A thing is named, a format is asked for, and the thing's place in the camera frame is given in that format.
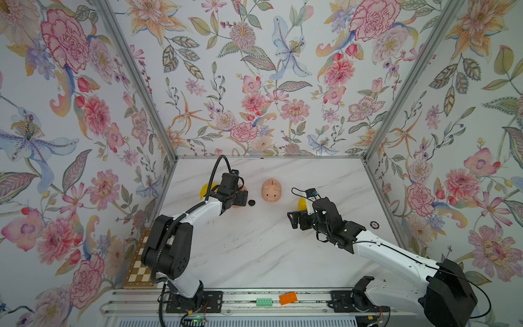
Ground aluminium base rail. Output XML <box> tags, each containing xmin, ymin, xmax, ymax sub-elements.
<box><xmin>99</xmin><ymin>287</ymin><xmax>448</xmax><ymax>317</ymax></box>

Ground aluminium frame corner post left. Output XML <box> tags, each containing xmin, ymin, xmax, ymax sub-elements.
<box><xmin>94</xmin><ymin>0</ymin><xmax>178</xmax><ymax>164</ymax></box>

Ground orange tag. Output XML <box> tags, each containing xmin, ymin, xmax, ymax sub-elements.
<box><xmin>279</xmin><ymin>292</ymin><xmax>298</xmax><ymax>306</ymax></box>

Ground green terminal block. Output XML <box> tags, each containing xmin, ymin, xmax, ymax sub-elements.
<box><xmin>256</xmin><ymin>298</ymin><xmax>273</xmax><ymax>307</ymax></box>

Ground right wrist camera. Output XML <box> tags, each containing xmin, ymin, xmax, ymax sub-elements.
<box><xmin>305</xmin><ymin>188</ymin><xmax>319</xmax><ymax>202</ymax></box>

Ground pink piggy bank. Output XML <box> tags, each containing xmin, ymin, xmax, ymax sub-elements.
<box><xmin>261</xmin><ymin>178</ymin><xmax>282</xmax><ymax>203</ymax></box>
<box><xmin>232</xmin><ymin>186</ymin><xmax>249</xmax><ymax>208</ymax></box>

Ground aluminium frame corner post right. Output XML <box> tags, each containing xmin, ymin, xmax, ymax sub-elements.
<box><xmin>362</xmin><ymin>1</ymin><xmax>461</xmax><ymax>164</ymax></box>

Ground wooden checker board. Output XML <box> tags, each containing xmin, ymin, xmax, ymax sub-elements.
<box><xmin>123</xmin><ymin>228</ymin><xmax>157</xmax><ymax>290</ymax></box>

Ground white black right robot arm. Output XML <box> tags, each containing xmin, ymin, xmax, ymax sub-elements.
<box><xmin>287</xmin><ymin>198</ymin><xmax>478</xmax><ymax>326</ymax></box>

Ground aluminium frame corner post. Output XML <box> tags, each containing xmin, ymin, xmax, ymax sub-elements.
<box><xmin>362</xmin><ymin>1</ymin><xmax>461</xmax><ymax>164</ymax></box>
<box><xmin>94</xmin><ymin>0</ymin><xmax>178</xmax><ymax>164</ymax></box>

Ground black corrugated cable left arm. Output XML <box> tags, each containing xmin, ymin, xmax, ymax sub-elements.
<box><xmin>150</xmin><ymin>155</ymin><xmax>234</xmax><ymax>327</ymax></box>

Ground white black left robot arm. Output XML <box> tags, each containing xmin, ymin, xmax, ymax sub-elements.
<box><xmin>141</xmin><ymin>170</ymin><xmax>248</xmax><ymax>298</ymax></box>

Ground yellow piggy bank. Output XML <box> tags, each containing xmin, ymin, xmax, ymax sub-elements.
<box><xmin>200</xmin><ymin>184</ymin><xmax>208</xmax><ymax>200</ymax></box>
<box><xmin>298</xmin><ymin>198</ymin><xmax>307</xmax><ymax>211</ymax></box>

